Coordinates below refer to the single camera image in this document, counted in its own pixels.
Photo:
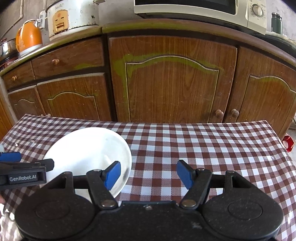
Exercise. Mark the plain white bowl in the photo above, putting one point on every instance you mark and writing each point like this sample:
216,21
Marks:
87,148

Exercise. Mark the black cooktop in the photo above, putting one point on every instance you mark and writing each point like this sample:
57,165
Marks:
282,39

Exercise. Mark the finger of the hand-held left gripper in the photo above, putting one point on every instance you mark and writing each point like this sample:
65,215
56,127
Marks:
10,157
48,164

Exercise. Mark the black induction cooker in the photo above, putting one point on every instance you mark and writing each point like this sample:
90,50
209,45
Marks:
8,63

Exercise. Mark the steel pot with lid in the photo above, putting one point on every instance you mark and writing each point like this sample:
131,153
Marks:
8,47

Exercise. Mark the white power strip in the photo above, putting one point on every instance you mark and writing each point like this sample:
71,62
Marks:
42,19

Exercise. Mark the cream microwave oven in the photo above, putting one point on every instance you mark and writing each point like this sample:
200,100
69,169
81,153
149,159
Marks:
185,9

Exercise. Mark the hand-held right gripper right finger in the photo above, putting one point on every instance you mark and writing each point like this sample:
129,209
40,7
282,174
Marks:
185,173

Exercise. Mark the white rice cooker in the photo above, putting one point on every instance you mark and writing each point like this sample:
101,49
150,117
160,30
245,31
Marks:
74,20

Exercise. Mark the orange electric kettle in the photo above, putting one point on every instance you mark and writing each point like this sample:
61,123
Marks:
30,39

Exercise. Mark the wooden cabinet with drawers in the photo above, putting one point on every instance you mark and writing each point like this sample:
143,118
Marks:
69,92

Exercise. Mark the wooden two-door cabinet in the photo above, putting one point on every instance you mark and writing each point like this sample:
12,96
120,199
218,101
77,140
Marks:
173,88

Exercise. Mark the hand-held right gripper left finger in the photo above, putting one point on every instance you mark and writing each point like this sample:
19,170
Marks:
112,176

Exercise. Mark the brown white checkered tablecloth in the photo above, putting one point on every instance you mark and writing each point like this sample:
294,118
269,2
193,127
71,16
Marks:
208,143

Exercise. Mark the wooden corner cabinet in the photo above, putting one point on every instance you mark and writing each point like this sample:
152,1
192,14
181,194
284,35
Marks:
5,115

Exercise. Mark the green thermos bottle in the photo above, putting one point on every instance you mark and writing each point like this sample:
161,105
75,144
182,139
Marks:
276,23

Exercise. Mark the red bag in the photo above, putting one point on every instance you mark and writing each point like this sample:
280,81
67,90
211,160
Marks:
289,143

